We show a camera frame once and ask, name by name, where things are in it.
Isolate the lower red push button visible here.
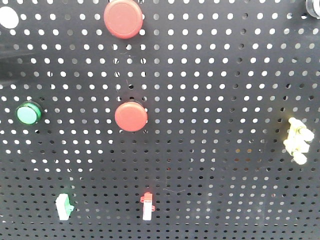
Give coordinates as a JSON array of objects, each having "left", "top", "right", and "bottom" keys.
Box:
[{"left": 114, "top": 101, "right": 148, "bottom": 132}]

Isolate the red push button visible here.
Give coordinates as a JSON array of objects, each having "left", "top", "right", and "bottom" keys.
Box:
[
  {"left": 114, "top": 101, "right": 148, "bottom": 132},
  {"left": 103, "top": 0, "right": 143, "bottom": 39}
]

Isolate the upper red push button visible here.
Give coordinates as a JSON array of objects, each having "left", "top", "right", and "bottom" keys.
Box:
[{"left": 103, "top": 0, "right": 143, "bottom": 39}]

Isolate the green push button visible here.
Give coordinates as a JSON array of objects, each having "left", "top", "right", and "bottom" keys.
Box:
[{"left": 15, "top": 101, "right": 43, "bottom": 125}]

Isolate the black perforated pegboard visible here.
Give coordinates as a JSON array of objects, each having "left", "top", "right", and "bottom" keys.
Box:
[{"left": 0, "top": 0, "right": 320, "bottom": 240}]

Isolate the middle white toggle switch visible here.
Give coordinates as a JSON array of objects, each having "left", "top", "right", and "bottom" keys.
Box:
[{"left": 140, "top": 192, "right": 155, "bottom": 221}]

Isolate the white toggle switch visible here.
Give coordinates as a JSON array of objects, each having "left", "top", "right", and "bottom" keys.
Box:
[
  {"left": 55, "top": 193, "right": 75, "bottom": 221},
  {"left": 140, "top": 192, "right": 155, "bottom": 221}
]

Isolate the left white toggle switch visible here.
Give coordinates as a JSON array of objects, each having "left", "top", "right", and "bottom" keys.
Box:
[{"left": 55, "top": 193, "right": 75, "bottom": 221}]

